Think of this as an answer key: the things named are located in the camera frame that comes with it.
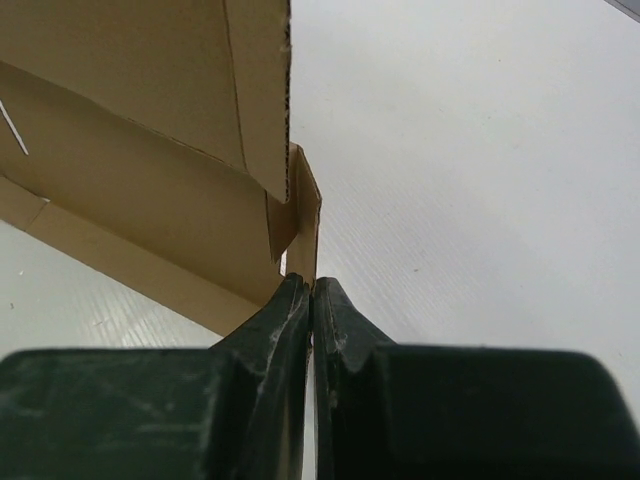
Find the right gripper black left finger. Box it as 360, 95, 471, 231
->
1, 274, 310, 479

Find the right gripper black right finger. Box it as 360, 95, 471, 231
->
311, 278, 639, 479

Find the brown cardboard box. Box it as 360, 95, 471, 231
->
1, 1, 321, 336

